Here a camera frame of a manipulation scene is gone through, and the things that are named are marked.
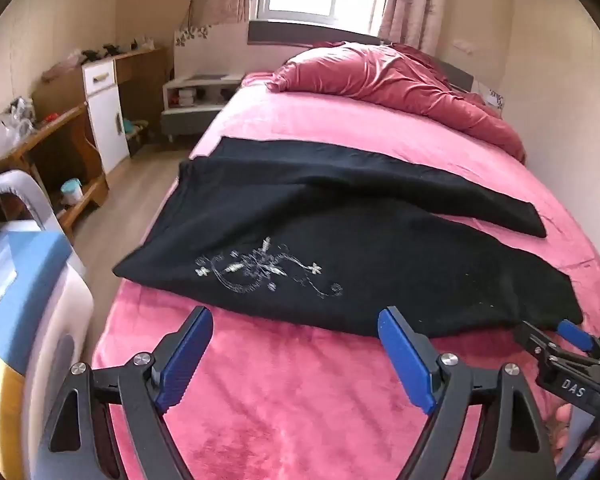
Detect grey and white headboard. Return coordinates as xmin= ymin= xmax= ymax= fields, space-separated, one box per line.
xmin=174 ymin=19 xmax=506 ymax=118

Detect white cabinet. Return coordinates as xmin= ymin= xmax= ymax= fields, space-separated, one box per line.
xmin=81 ymin=57 xmax=131 ymax=176

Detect red duvet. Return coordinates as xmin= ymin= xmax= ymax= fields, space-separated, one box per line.
xmin=266 ymin=42 xmax=527 ymax=165

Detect black embroidered pants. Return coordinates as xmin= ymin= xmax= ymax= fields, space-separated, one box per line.
xmin=112 ymin=137 xmax=583 ymax=338

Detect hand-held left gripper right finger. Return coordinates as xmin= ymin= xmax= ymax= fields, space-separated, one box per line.
xmin=377 ymin=306 xmax=556 ymax=480

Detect person's right hand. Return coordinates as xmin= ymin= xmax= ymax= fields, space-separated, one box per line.
xmin=551 ymin=402 xmax=590 ymax=455

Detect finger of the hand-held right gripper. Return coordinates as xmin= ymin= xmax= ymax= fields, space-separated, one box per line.
xmin=556 ymin=319 xmax=600 ymax=361
xmin=512 ymin=321 xmax=565 ymax=361

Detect white nightstand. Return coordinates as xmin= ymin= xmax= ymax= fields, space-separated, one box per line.
xmin=161 ymin=74 xmax=245 ymax=142

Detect grey padded chair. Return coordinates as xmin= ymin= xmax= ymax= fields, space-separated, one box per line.
xmin=0 ymin=170 xmax=73 ymax=241

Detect bed with pink sheet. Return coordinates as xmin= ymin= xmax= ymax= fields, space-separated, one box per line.
xmin=91 ymin=71 xmax=600 ymax=480

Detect clear plastic bag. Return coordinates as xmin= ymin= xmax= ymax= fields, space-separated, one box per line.
xmin=0 ymin=97 xmax=36 ymax=153

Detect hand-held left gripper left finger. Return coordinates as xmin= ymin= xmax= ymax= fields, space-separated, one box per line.
xmin=35 ymin=305 xmax=215 ymax=480

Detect wooden desk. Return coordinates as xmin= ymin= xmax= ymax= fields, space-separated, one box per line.
xmin=0 ymin=47 xmax=171 ymax=241

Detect black figurines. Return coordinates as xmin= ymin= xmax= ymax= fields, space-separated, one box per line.
xmin=82 ymin=42 xmax=123 ymax=61

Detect blue and white appliance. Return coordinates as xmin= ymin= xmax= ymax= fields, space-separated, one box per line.
xmin=0 ymin=217 xmax=96 ymax=476

